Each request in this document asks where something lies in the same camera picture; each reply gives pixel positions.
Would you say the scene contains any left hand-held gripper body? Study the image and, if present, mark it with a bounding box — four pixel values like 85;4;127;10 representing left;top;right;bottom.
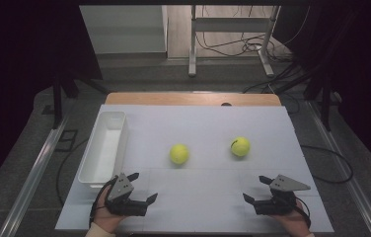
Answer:
104;173;149;217

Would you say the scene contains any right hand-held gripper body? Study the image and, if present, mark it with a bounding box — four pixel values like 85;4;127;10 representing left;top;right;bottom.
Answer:
254;174;312;216

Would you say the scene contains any white plastic bin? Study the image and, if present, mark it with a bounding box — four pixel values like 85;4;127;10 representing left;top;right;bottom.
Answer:
77;111;130;191

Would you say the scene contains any yellow tennis ball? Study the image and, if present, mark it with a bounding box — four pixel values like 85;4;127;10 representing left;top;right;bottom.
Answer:
169;143;190;166
230;135;252;158

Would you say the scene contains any person's right hand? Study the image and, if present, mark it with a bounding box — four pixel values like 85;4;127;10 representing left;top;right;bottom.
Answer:
273;199;313;236

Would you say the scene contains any person's left hand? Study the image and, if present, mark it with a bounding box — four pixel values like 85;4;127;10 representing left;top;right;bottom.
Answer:
92;185;127;235

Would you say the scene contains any wooden table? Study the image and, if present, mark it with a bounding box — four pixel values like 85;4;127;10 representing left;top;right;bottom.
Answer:
104;92;282;107

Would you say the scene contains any black tripod stand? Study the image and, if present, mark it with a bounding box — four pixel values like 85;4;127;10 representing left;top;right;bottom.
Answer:
271;65;342;132
41;73;109;130

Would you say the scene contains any dark curtain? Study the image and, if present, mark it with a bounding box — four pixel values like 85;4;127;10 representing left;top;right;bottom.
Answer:
0;0;104;198
281;0;371;184

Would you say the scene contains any white cabinet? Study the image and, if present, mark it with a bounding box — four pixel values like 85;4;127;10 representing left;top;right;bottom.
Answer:
79;4;169;55

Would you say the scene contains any left hand-held gripper cable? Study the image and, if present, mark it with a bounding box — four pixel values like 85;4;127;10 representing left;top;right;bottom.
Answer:
89;177;119;229

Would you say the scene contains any hand-held gripper cable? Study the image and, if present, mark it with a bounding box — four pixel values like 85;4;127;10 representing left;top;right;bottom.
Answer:
292;196;313;229
89;177;119;229

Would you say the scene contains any right hand-held gripper cable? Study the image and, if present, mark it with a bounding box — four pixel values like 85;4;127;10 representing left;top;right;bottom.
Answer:
292;196;313;229

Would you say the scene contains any black floor cable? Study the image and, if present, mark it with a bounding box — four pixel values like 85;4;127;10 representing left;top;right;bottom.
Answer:
300;144;354;185
55;137;89;207

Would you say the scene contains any aluminium floor rail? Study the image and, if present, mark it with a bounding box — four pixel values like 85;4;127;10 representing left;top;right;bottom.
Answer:
306;100;371;237
0;112;71;237

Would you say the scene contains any tangle of floor cables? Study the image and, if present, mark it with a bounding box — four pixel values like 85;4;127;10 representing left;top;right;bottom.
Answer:
195;4;310;62

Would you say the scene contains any grey metal stand frame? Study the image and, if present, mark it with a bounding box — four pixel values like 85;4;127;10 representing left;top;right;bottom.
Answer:
187;4;281;79

